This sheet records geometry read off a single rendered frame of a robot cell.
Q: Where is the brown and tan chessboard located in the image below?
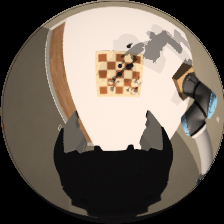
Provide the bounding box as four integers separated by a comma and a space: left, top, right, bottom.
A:
95, 51, 143, 97

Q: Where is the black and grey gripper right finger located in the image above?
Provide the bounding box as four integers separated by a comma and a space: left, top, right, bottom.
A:
139, 110, 173, 182

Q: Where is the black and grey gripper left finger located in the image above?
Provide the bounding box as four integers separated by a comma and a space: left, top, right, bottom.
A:
53, 111, 87, 187

